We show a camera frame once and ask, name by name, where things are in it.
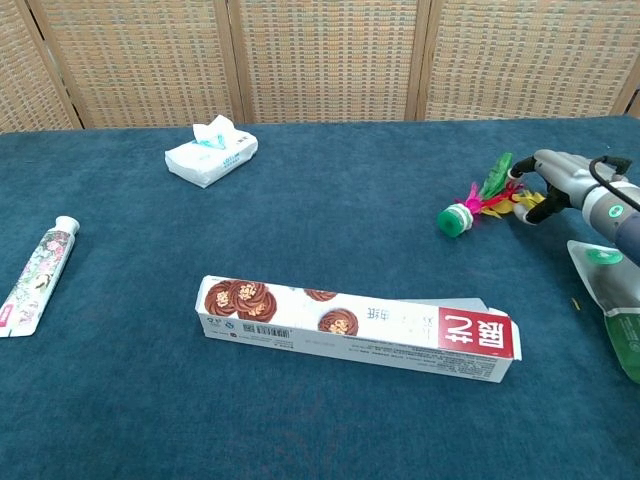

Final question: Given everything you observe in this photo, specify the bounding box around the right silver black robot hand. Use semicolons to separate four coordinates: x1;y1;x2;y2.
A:
507;148;626;228

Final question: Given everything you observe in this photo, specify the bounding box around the colourful feather shuttlecock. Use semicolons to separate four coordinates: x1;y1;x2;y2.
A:
437;152;546;239

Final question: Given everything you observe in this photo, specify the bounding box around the green packaged bowl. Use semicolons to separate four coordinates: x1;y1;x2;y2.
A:
566;239;640;385

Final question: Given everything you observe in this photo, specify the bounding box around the long white red box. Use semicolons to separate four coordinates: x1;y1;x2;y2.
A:
196;274;524;384

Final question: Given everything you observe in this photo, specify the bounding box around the woven bamboo folding screen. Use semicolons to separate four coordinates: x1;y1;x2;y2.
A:
0;0;640;134

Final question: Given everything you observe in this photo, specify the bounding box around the white tissue pack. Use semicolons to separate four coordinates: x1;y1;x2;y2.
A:
164;114;259;189

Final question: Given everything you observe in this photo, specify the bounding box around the blue carpet table mat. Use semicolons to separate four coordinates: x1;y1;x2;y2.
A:
0;115;640;480

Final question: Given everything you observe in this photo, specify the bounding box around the white floral toothpaste tube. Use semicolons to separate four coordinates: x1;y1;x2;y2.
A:
0;215;81;339

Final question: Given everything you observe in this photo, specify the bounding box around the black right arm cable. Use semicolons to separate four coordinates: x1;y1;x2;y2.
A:
588;155;640;211

